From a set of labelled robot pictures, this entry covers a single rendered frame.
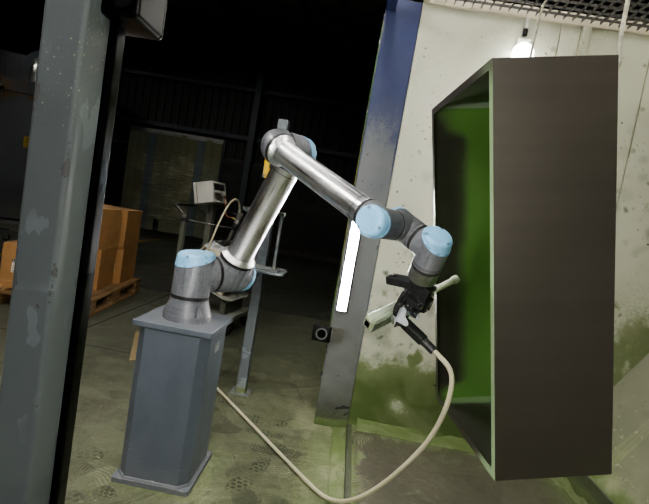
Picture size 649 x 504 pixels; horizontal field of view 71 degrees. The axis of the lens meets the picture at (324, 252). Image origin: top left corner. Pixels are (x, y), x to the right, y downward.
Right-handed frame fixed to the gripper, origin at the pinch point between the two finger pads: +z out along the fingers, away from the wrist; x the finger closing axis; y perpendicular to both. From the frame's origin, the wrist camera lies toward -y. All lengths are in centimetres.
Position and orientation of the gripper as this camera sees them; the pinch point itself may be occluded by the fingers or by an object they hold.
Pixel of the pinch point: (398, 318)
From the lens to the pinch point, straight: 155.9
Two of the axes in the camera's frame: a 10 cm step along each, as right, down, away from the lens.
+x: 7.6, -2.9, 5.8
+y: 6.2, 5.7, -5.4
